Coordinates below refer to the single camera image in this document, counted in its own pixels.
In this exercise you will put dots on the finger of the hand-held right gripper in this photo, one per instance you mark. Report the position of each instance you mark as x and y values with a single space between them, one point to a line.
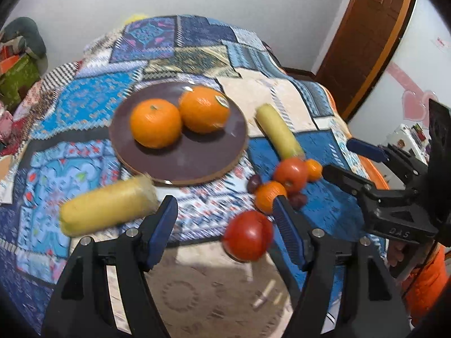
366 149
347 179

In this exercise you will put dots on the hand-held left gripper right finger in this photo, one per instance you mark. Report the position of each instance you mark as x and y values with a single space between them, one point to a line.
287 225

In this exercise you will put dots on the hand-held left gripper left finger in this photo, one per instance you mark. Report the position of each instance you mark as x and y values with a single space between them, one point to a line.
164 225

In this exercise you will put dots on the dark purple plum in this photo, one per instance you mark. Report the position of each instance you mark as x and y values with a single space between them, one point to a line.
253 184
298 200

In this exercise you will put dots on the small mandarin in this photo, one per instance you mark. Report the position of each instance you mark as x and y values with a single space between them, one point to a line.
314 170

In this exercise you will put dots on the large mandarin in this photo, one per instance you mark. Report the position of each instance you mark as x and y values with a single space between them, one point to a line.
267 197

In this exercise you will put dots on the red tomato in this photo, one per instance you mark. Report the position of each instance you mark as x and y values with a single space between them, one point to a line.
248 236
290 174

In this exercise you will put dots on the yellow corn cob rough end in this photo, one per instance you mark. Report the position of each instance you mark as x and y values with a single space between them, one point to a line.
105 204

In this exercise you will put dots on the round brown plate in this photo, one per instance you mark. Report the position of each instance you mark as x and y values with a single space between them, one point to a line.
197 155

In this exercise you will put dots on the person's right hand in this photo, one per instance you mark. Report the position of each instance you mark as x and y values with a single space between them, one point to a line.
395 253

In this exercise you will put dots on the orange bed sheet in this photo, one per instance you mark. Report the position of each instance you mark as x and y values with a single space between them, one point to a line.
375 174

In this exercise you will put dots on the white storage box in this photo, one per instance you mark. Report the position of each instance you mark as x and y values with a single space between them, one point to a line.
405 139

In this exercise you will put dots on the orange with green stem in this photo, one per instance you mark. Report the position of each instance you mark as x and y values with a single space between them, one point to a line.
155 123

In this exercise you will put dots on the brown wooden door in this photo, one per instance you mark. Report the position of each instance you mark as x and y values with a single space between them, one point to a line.
370 35

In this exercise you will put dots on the orange with sticker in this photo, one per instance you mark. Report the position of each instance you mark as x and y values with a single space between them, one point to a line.
201 109

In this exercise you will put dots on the blue patchwork blanket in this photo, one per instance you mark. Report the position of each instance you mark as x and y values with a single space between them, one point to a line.
88 105

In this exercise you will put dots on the tan cardboard box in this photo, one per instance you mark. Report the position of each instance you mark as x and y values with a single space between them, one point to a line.
4 167

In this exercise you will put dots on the red floral cloth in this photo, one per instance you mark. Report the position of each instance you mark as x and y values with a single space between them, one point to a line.
26 112

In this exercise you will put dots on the pink toy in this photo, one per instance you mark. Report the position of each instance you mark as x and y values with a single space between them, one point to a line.
5 125

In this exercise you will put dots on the green patterned box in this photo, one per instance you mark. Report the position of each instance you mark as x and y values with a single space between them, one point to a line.
17 77

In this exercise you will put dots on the yellow plush item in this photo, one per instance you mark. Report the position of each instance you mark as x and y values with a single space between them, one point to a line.
135 18

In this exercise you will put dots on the orange box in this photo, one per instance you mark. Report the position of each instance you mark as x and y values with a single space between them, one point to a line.
8 61

